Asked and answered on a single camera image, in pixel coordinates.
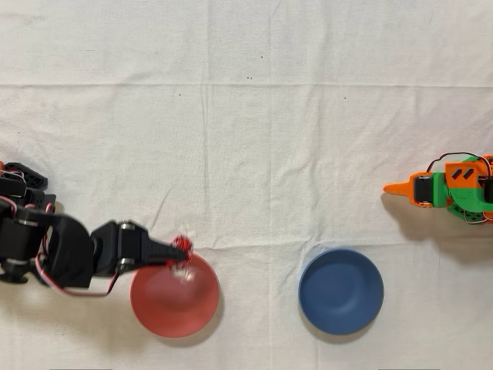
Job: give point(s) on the red bowl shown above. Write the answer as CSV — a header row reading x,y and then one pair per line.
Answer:
x,y
173,308

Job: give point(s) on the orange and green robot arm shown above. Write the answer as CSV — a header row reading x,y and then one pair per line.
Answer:
x,y
462,175

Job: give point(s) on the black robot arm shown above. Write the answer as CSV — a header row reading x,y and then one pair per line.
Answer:
x,y
69,250

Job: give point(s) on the red candy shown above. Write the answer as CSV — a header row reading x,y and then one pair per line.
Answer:
x,y
183,243

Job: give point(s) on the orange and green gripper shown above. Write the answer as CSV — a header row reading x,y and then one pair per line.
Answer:
x,y
424,190

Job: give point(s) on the blue bowl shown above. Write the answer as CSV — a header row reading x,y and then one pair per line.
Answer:
x,y
341,291

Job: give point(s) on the white tablecloth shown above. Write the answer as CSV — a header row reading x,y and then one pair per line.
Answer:
x,y
246,115

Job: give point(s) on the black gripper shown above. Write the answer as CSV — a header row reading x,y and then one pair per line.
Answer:
x,y
129,247

